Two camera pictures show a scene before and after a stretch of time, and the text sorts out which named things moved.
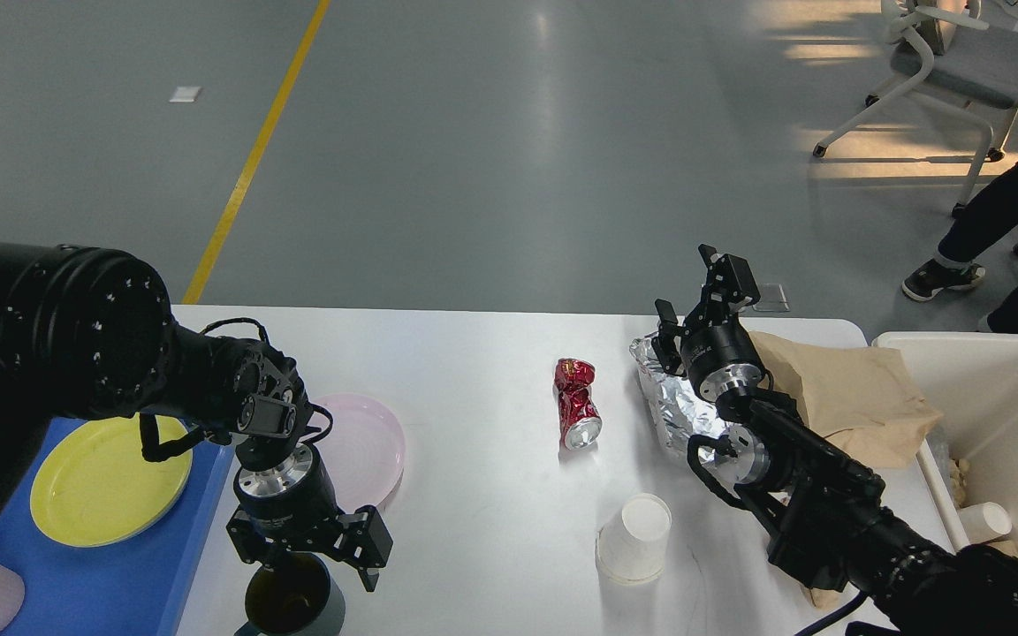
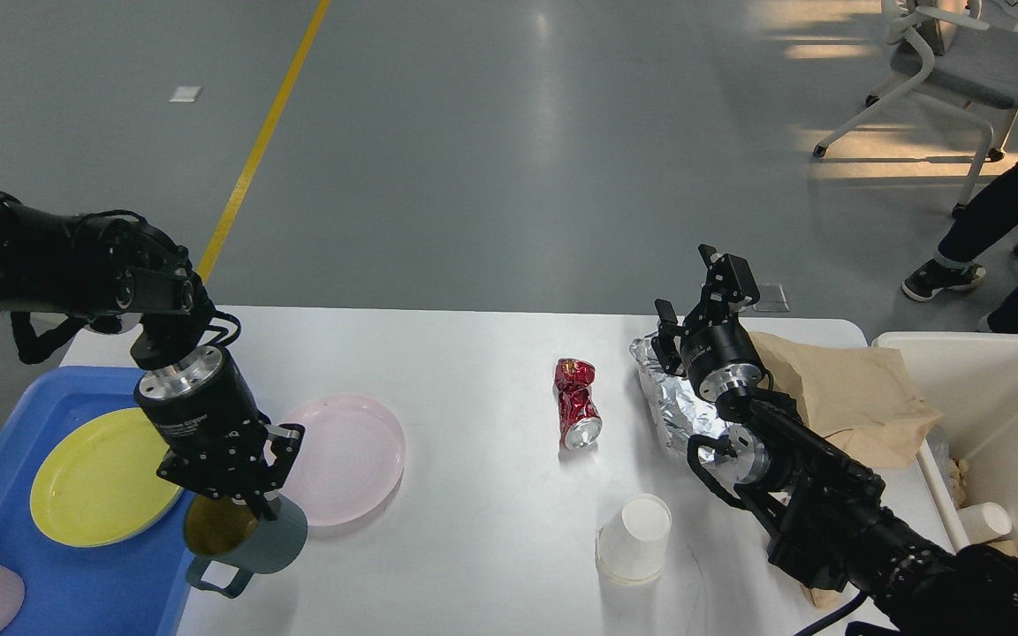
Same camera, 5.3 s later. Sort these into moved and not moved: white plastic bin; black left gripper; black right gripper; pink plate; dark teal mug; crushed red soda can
Moved: dark teal mug; black left gripper
Not moved: white plastic bin; black right gripper; crushed red soda can; pink plate
